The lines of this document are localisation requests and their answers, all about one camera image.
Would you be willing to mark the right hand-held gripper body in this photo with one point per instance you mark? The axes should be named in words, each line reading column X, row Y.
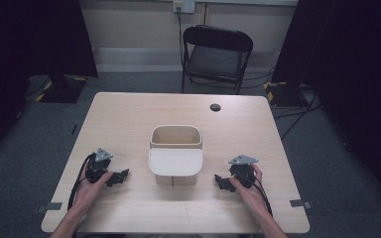
column 243, row 172

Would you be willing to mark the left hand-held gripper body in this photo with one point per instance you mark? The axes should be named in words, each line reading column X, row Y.
column 95, row 168

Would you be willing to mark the person's left hand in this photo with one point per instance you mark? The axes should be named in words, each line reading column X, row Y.
column 89, row 193

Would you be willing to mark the person's right hand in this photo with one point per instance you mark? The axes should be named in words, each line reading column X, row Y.
column 253, row 196

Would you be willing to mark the beige bin with flap lid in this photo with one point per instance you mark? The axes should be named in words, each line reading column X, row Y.
column 175, row 162

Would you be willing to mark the grey tape strip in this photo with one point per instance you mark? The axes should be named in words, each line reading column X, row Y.
column 50, row 207
column 300, row 203

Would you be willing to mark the black folding chair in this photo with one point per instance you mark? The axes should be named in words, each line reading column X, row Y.
column 215, row 56

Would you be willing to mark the dark curtain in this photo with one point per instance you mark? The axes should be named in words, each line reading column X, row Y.
column 354, row 66
column 20, row 49

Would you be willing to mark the white wall socket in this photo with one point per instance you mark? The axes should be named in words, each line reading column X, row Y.
column 184, row 6

